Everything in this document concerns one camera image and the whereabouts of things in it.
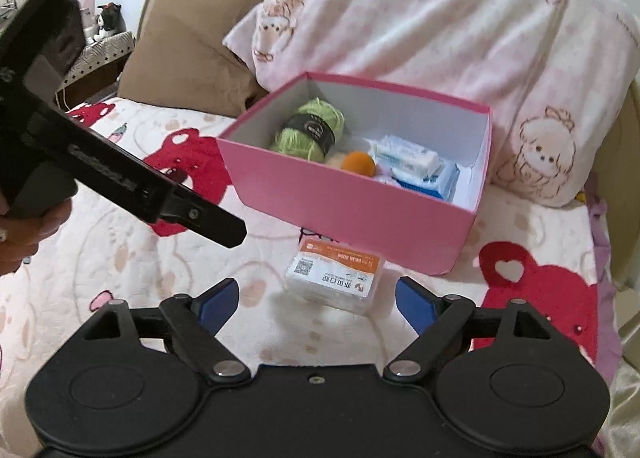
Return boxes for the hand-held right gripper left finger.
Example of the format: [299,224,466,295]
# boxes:
[80,277,252,384]

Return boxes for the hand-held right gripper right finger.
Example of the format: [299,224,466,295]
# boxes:
[383,276,558,384]

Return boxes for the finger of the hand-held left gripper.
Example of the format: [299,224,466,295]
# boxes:
[159,182,248,248]

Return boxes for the orange and white packet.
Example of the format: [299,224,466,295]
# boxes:
[283,237,385,316]

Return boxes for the pink cardboard box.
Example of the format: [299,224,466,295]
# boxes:
[215,71,494,277]

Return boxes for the orange ball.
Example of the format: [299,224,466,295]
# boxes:
[340,151,379,177]

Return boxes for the white tissue packet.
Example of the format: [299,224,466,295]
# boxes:
[374,134,442,175]

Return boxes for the person's left hand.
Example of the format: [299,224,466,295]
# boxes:
[0,197,74,277]

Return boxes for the white red bear printed blanket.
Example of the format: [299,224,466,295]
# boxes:
[0,97,613,419]

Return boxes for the black and white plush cat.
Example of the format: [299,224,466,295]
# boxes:
[94,2,127,40]

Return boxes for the blue wet wipes pack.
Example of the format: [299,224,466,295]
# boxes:
[394,161,461,202]

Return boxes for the green yarn ball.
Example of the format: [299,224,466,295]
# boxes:
[270,97,347,162]

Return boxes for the brown pillow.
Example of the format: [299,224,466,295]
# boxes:
[118,0,272,117]

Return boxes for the pink cartoon printed pillow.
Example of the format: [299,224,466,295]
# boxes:
[222,0,640,210]

